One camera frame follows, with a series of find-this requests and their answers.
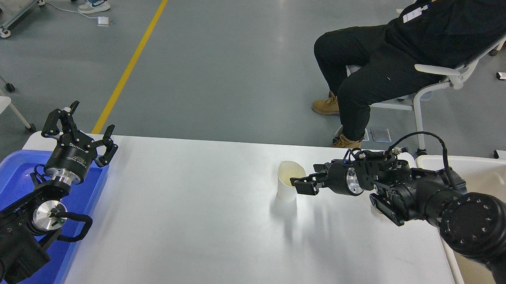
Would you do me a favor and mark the large pale plastic bin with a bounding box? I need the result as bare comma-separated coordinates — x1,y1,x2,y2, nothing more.
409,154,506,284

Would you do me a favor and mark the seated person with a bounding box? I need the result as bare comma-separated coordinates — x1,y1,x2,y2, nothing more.
308,0,506,158

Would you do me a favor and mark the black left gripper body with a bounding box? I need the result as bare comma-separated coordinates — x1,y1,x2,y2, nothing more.
45,136,95,182

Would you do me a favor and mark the grey foot pedal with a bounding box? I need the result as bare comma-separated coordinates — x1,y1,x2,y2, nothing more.
370,128,392,143
335,126,369,142

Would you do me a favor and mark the grey wheeled platform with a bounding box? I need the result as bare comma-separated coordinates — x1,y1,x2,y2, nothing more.
0,0,46,41

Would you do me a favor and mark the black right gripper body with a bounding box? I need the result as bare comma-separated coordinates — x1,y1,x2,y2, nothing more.
325,160,353,196

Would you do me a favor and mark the blue plastic tray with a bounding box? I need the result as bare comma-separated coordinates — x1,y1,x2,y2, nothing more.
0,148,110,284

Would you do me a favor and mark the white paper cup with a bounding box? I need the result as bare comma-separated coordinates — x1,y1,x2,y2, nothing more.
275,160,307,203

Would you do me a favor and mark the white floor cable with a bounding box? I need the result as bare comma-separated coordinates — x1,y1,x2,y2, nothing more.
44,2,99,21

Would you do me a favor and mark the white office chair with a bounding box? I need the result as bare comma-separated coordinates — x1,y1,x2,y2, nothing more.
334,8,506,161

